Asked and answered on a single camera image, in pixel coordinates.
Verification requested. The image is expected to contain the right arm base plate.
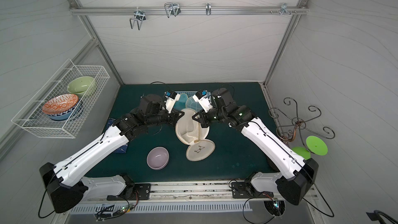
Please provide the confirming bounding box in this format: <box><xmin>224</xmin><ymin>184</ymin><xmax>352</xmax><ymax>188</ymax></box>
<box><xmin>228</xmin><ymin>180</ymin><xmax>274</xmax><ymax>199</ymax></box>

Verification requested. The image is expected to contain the light blue plastic basket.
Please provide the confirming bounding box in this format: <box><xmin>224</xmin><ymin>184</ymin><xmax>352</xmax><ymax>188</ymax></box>
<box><xmin>172</xmin><ymin>91</ymin><xmax>200</xmax><ymax>113</ymax></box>

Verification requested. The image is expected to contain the left double metal hook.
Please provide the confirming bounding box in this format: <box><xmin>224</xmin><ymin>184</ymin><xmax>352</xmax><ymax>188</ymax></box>
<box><xmin>130</xmin><ymin>9</ymin><xmax>146</xmax><ymax>30</ymax></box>

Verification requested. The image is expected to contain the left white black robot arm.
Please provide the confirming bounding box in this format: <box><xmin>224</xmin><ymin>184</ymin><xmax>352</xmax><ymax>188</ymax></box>
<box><xmin>39</xmin><ymin>91</ymin><xmax>184</xmax><ymax>214</ymax></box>

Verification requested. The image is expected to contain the dark green table mat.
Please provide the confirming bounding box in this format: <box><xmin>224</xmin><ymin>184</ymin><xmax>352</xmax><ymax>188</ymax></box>
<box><xmin>87</xmin><ymin>83</ymin><xmax>276</xmax><ymax>183</ymax></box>

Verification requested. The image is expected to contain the right metal hook bracket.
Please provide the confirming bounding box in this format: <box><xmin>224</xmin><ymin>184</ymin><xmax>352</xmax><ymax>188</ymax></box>
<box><xmin>269</xmin><ymin>3</ymin><xmax>297</xmax><ymax>16</ymax></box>

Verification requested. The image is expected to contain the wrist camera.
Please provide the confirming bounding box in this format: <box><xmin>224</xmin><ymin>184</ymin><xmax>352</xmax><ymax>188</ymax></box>
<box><xmin>165</xmin><ymin>90</ymin><xmax>180</xmax><ymax>114</ymax></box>
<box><xmin>193</xmin><ymin>90</ymin><xmax>213</xmax><ymax>113</ymax></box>

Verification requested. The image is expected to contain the white slotted cable duct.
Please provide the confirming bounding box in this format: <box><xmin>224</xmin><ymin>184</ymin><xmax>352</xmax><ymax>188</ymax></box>
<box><xmin>69</xmin><ymin>201</ymin><xmax>252</xmax><ymax>215</ymax></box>

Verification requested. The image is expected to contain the white wire wall basket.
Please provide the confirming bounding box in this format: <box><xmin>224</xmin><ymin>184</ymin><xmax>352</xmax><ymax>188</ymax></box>
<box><xmin>11</xmin><ymin>60</ymin><xmax>110</xmax><ymax>139</ymax></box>

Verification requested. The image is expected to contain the blue snack bag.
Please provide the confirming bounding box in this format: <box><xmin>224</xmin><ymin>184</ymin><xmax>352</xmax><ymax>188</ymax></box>
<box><xmin>104</xmin><ymin>117</ymin><xmax>129</xmax><ymax>155</ymax></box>

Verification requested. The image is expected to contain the orange patterned bowl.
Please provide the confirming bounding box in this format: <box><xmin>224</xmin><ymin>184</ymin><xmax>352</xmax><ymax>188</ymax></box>
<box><xmin>41</xmin><ymin>93</ymin><xmax>79</xmax><ymax>115</ymax></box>

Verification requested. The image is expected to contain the green round disc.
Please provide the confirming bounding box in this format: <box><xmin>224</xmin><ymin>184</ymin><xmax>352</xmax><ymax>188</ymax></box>
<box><xmin>306</xmin><ymin>136</ymin><xmax>329</xmax><ymax>156</ymax></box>

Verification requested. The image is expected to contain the lilac ceramic bowl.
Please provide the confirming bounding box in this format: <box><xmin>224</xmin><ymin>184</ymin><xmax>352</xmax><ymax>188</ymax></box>
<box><xmin>146</xmin><ymin>147</ymin><xmax>170</xmax><ymax>170</ymax></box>

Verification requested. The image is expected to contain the small metal hook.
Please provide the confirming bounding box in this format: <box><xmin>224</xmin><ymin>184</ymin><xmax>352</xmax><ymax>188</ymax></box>
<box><xmin>205</xmin><ymin>3</ymin><xmax>211</xmax><ymax>16</ymax></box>

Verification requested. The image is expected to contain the black scrolled metal stand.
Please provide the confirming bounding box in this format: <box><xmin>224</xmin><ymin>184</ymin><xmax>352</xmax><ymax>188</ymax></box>
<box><xmin>268</xmin><ymin>97</ymin><xmax>336</xmax><ymax>154</ymax></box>

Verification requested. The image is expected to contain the aluminium rail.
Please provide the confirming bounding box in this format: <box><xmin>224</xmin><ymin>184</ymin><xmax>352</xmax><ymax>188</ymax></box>
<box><xmin>70</xmin><ymin>5</ymin><xmax>309</xmax><ymax>16</ymax></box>
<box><xmin>80</xmin><ymin>175</ymin><xmax>233</xmax><ymax>202</ymax></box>

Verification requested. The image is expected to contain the green ceramic bowl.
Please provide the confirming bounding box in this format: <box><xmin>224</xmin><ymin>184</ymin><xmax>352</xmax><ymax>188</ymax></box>
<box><xmin>67</xmin><ymin>76</ymin><xmax>97</xmax><ymax>99</ymax></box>

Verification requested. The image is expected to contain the cream mesh laundry bag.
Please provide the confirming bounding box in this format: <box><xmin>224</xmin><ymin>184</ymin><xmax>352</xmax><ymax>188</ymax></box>
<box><xmin>175</xmin><ymin>108</ymin><xmax>216</xmax><ymax>162</ymax></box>

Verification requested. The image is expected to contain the aluminium front rail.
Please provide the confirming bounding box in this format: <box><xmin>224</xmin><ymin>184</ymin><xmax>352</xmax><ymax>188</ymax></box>
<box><xmin>80</xmin><ymin>175</ymin><xmax>233</xmax><ymax>202</ymax></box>

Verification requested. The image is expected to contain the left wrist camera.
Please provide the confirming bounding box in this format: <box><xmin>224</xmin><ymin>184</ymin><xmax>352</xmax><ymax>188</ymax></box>
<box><xmin>165</xmin><ymin>90</ymin><xmax>180</xmax><ymax>114</ymax></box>

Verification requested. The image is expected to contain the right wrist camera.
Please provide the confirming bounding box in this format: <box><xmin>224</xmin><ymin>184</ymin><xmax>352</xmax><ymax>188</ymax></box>
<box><xmin>193</xmin><ymin>90</ymin><xmax>213</xmax><ymax>113</ymax></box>

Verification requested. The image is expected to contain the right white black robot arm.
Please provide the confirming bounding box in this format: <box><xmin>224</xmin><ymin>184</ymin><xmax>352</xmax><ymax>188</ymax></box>
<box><xmin>192</xmin><ymin>88</ymin><xmax>319</xmax><ymax>205</ymax></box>

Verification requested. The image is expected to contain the aluminium top rail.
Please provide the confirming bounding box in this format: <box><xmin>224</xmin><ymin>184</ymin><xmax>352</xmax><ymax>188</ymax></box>
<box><xmin>70</xmin><ymin>5</ymin><xmax>309</xmax><ymax>16</ymax></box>

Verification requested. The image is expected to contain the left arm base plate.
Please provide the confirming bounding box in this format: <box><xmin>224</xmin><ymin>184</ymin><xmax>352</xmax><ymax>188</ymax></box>
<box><xmin>106</xmin><ymin>183</ymin><xmax>151</xmax><ymax>201</ymax></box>

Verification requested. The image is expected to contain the middle metal hook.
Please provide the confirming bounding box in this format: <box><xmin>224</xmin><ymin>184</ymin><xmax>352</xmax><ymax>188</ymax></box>
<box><xmin>164</xmin><ymin>3</ymin><xmax>181</xmax><ymax>18</ymax></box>

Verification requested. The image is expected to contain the teal mesh laundry bag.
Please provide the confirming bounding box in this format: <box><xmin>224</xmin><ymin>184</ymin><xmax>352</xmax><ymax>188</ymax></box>
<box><xmin>175</xmin><ymin>92</ymin><xmax>201</xmax><ymax>113</ymax></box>

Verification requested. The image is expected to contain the blue bowl under orange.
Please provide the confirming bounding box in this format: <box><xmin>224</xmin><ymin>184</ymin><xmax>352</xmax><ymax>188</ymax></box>
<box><xmin>47</xmin><ymin>105</ymin><xmax>83</xmax><ymax>121</ymax></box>

